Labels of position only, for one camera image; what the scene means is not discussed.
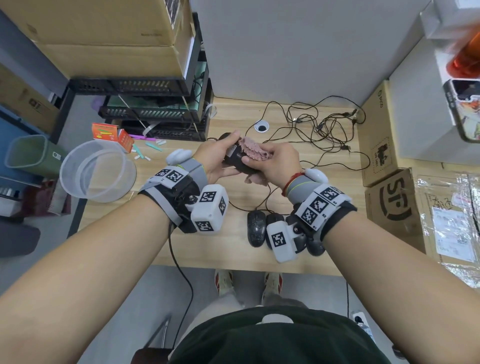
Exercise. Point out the teal pen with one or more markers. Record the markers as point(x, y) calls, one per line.
point(138, 152)
point(153, 146)

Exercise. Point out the white right wrist puck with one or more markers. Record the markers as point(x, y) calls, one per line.
point(317, 175)

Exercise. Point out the dark red bag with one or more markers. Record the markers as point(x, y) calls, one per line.
point(41, 198)

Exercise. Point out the white left wrist puck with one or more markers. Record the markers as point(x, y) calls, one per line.
point(178, 156)

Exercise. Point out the person's beige trousers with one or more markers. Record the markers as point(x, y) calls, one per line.
point(228, 302)

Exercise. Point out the pink fluffy wiping cloth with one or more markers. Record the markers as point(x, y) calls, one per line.
point(255, 150)

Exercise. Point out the cardboard box with small prints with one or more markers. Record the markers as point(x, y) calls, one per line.
point(22, 101)

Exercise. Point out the orange box with green print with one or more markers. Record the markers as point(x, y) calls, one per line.
point(105, 132)

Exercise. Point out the small white boxes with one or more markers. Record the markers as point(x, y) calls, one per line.
point(450, 18)

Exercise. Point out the person's left shoe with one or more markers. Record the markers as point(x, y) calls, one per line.
point(224, 281)

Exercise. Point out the grey left wrist sleeve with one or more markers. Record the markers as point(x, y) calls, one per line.
point(195, 168)

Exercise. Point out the phone with colourful case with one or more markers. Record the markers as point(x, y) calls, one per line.
point(465, 108)

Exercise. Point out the purple plastic strip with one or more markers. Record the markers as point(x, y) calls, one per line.
point(142, 137)

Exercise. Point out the plain cardboard box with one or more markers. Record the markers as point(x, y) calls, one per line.
point(112, 60)

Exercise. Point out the white wrist puck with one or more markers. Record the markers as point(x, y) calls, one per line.
point(317, 175)
point(178, 156)

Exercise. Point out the person's dark shirt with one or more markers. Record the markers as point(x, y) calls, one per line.
point(232, 337)

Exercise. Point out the cardboard box with black logo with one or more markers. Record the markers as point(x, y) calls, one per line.
point(418, 232)

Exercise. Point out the clear plastic basin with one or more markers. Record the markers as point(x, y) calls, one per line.
point(71, 180)

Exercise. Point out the grey right wrist sleeve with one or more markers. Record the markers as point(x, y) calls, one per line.
point(300, 189)

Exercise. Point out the green trash bin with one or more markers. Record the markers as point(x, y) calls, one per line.
point(22, 153)

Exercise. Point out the white chest device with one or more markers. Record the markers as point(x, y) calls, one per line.
point(277, 318)

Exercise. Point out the black stacked tray rack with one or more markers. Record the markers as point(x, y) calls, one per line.
point(131, 86)

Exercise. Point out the plain orange small box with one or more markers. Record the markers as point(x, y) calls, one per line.
point(125, 140)

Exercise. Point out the large stamped cardboard box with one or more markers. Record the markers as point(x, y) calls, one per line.
point(93, 18)

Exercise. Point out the person's right forearm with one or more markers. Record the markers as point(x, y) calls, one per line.
point(393, 285)

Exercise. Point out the grey wrist sleeve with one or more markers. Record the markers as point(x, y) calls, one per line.
point(300, 189)
point(195, 168)

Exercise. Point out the person's left hand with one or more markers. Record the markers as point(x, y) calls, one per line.
point(213, 157)

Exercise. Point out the white power strip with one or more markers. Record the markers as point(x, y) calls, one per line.
point(360, 320)

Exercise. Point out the person's right hand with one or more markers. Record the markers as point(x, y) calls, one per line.
point(279, 165)

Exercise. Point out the dark grey padded seat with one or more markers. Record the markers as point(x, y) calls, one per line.
point(18, 238)

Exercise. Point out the small stamped cardboard box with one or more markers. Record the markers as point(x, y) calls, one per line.
point(378, 123)

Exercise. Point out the blue panel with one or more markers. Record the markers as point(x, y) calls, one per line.
point(15, 127)

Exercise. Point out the left wrist camera rig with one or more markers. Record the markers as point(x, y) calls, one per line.
point(210, 210)

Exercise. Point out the orange bottle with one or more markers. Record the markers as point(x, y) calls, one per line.
point(467, 60)

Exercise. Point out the person's left forearm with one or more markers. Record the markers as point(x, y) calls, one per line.
point(75, 285)

